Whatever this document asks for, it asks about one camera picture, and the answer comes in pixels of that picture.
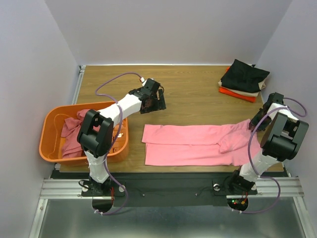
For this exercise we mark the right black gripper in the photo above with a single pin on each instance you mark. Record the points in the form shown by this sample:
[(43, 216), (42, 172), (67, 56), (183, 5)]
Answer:
[(259, 120)]

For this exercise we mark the orange plastic basket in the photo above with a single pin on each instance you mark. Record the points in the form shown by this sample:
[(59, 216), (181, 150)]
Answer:
[(51, 142)]

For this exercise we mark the folded black t shirt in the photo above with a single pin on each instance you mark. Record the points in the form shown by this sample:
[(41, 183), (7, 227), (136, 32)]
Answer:
[(253, 73)]

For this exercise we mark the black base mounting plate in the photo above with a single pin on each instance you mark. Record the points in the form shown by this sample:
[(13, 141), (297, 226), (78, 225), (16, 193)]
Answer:
[(163, 189)]

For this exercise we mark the folded beige t shirt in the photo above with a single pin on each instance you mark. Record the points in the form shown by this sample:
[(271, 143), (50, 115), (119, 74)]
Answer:
[(248, 94)]

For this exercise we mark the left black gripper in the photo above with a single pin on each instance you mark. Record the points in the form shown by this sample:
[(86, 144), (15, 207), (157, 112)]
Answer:
[(160, 104)]

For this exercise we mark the dusty rose shirt in basket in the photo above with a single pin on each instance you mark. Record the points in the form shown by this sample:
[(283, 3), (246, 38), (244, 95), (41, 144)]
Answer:
[(70, 130)]

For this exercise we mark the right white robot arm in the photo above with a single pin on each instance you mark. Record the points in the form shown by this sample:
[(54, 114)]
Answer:
[(284, 135)]

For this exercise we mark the folded orange t shirt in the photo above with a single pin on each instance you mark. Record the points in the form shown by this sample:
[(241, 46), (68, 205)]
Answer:
[(235, 94)]

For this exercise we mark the light pink t shirt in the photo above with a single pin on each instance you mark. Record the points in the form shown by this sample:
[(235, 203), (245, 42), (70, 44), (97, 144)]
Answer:
[(198, 145)]

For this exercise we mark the aluminium frame rail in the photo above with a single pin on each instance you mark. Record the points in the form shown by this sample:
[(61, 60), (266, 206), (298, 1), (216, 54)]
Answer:
[(62, 184)]

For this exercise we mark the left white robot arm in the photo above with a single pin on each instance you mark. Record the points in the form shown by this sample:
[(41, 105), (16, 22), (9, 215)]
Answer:
[(96, 133)]

